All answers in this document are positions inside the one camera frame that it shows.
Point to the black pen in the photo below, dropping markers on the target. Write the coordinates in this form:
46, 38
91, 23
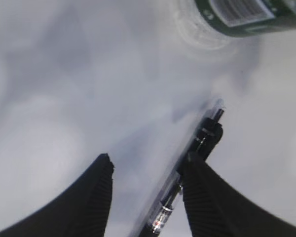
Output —
203, 140

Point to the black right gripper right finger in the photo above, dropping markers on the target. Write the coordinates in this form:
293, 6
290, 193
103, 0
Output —
215, 209

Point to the clear water bottle green label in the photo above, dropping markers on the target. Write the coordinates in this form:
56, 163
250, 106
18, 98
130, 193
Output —
214, 24

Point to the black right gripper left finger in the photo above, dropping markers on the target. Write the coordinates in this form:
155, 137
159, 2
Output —
82, 210

